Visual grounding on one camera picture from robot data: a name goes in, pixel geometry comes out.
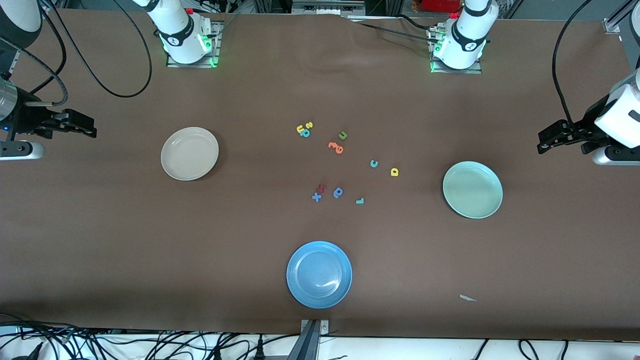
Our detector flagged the black cable tangle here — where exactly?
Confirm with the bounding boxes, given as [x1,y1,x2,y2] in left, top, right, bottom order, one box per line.
[0,312,301,360]

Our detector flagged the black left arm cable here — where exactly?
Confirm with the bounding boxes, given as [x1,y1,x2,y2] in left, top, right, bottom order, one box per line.
[552,0,611,126]

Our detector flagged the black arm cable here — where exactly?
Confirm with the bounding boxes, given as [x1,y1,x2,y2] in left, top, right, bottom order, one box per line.
[0,0,153,108]
[552,0,611,126]

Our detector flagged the grey power strip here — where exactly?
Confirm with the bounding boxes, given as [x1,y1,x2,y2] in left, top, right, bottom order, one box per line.
[292,0,366,15]

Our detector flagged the aluminium profile beam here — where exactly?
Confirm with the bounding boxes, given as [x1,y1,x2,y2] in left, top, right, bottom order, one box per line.
[287,319,331,360]

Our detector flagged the red box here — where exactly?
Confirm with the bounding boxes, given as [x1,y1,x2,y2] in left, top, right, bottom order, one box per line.
[421,0,462,13]

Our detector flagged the pale green plate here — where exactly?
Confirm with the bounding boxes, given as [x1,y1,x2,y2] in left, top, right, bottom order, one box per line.
[442,161,504,219]

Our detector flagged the blue plate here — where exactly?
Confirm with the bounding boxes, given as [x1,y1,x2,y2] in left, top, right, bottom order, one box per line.
[286,241,353,309]

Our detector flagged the black cable on tabletop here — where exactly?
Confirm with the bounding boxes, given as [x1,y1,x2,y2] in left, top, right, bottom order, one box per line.
[350,15,441,46]

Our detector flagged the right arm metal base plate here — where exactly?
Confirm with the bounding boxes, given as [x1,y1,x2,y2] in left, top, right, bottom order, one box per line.
[166,20,222,69]

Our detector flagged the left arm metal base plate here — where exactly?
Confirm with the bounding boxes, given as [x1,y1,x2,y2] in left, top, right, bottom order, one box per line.
[427,27,483,75]

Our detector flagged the brown table cover sheet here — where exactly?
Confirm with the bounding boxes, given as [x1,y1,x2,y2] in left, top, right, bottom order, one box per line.
[0,9,640,342]

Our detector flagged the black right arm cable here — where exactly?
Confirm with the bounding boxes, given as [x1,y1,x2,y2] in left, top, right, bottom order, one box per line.
[0,0,153,108]

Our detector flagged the aluminium table frame rail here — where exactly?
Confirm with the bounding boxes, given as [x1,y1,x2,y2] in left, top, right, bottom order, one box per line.
[602,0,640,35]

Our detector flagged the beige brown plate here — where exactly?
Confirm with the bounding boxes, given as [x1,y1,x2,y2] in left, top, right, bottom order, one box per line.
[160,126,220,181]

